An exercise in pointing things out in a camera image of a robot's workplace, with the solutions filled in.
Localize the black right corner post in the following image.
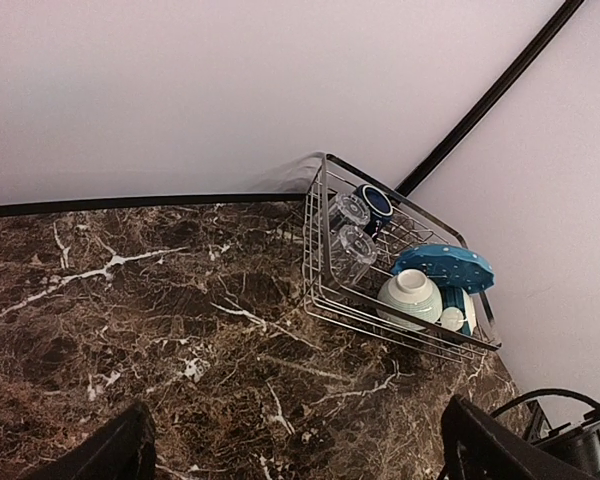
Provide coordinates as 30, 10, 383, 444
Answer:
396, 0, 585, 196

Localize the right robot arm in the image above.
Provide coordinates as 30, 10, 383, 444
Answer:
523, 400, 600, 479

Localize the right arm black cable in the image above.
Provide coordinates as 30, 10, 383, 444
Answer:
489, 388, 600, 431

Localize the white blue bowl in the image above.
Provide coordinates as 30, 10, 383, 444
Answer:
440, 287, 477, 336

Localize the clear glass cup far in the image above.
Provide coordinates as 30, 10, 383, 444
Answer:
327, 193, 371, 240

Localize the metal wire dish rack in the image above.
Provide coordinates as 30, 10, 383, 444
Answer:
302, 152, 502, 363

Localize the dark blue mug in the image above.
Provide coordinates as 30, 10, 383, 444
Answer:
354, 184, 394, 241

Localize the blue dotted plate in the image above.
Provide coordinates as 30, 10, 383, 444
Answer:
390, 244, 495, 294

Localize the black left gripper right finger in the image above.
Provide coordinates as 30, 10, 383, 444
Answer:
441, 395, 591, 480

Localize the pale green ribbed bowl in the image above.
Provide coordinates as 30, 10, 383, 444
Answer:
377, 269, 443, 324

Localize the small white cup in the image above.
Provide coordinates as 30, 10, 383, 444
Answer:
440, 307, 466, 331

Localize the clear glass cup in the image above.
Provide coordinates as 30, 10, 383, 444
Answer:
330, 225, 377, 286
327, 193, 371, 240

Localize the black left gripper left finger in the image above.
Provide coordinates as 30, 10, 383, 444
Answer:
25, 402, 156, 480

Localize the clear glass cup near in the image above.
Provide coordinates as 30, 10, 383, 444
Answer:
330, 225, 377, 286

